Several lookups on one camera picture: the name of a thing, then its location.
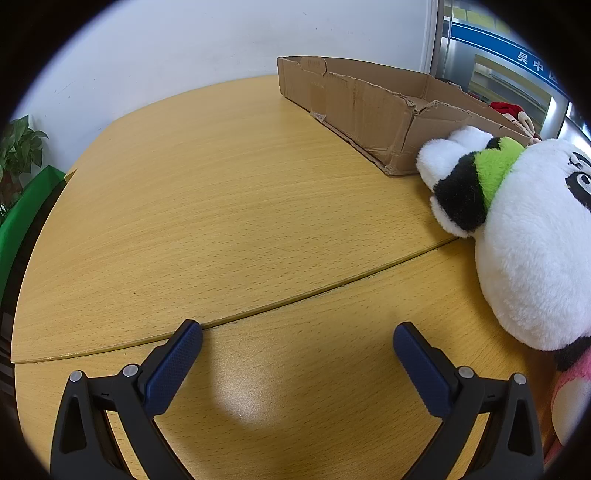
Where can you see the glass door with metal frame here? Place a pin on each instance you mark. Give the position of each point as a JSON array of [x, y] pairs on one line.
[[461, 64]]

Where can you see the blue banner on glass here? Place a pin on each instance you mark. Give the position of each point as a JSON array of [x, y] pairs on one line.
[[503, 46]]

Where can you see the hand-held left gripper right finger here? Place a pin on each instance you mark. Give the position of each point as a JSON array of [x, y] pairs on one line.
[[422, 369]]

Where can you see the brown cardboard box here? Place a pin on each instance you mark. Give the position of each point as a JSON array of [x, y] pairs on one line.
[[364, 106]]

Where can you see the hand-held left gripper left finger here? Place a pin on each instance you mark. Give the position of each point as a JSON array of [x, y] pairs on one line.
[[178, 364]]

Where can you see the black and white panda plush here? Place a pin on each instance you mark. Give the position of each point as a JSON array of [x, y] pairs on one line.
[[531, 249]]

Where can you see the pink plush toy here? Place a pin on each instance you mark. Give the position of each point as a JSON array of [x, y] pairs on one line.
[[572, 401]]

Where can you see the red hat plush doll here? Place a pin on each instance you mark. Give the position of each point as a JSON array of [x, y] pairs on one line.
[[508, 110]]

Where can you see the green potted plant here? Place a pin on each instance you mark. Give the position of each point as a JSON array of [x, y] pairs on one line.
[[21, 147]]

